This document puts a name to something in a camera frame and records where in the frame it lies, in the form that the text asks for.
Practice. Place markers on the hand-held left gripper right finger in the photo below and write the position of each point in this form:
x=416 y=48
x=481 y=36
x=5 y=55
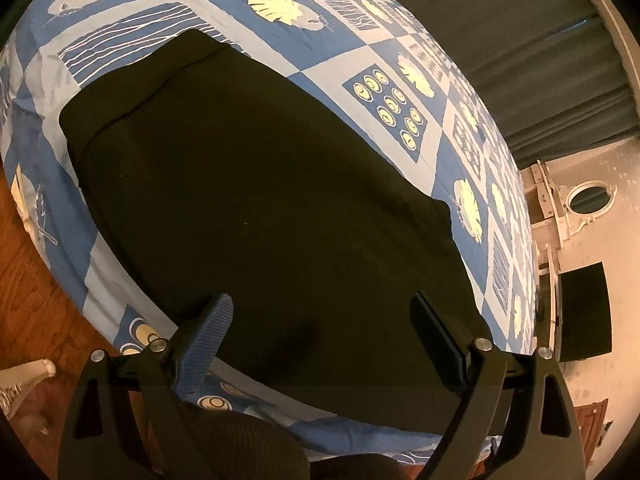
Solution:
x=440 y=345

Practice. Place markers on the brown wooden door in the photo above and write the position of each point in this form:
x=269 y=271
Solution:
x=592 y=420

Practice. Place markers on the white vanity with oval mirror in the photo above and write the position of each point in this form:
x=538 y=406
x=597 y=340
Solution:
x=555 y=205

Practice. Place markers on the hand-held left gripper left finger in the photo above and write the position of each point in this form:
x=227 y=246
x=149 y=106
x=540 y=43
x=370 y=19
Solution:
x=207 y=345

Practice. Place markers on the blue patterned bed sheet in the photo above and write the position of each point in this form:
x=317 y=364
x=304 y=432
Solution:
x=325 y=60

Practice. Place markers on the black flat screen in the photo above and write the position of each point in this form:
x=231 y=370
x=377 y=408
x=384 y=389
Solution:
x=585 y=310

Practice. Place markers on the black pants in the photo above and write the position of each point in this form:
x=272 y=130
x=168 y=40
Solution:
x=250 y=185

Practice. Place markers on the dark green curtain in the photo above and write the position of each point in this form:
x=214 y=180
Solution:
x=525 y=60

